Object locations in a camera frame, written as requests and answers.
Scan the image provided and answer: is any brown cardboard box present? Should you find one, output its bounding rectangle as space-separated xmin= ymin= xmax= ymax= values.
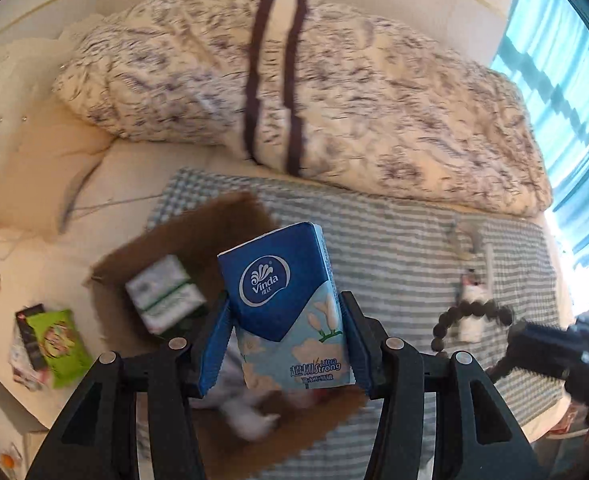
xmin=87 ymin=190 xmax=369 ymax=480

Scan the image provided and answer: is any white cylinder tube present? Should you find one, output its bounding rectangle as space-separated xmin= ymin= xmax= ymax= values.
xmin=483 ymin=242 xmax=494 ymax=284

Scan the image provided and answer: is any blue Vinda tissue pack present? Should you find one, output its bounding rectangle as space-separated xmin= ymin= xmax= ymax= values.
xmin=217 ymin=222 xmax=353 ymax=391

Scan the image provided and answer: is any green snack packet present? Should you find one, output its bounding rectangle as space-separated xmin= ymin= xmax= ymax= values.
xmin=28 ymin=310 xmax=93 ymax=389

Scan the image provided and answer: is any white cream tube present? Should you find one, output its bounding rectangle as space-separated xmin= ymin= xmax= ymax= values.
xmin=457 ymin=269 xmax=491 ymax=344

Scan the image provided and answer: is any white green medicine box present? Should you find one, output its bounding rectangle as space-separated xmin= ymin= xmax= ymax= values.
xmin=125 ymin=255 xmax=206 ymax=336

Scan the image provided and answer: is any blue striped curtain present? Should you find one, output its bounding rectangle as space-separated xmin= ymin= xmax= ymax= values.
xmin=489 ymin=0 xmax=589 ymax=271

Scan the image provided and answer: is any green checkered cloth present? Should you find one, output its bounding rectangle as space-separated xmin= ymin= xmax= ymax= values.
xmin=147 ymin=168 xmax=570 ymax=479

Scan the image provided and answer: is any clear tape roll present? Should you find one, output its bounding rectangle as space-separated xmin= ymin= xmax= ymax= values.
xmin=447 ymin=220 xmax=483 ymax=261

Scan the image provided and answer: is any floral beige quilt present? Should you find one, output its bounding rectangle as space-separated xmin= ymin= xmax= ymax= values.
xmin=54 ymin=0 xmax=553 ymax=217

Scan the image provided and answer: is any dark bead bracelet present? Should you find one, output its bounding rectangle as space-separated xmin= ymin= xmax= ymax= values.
xmin=430 ymin=301 xmax=516 ymax=354

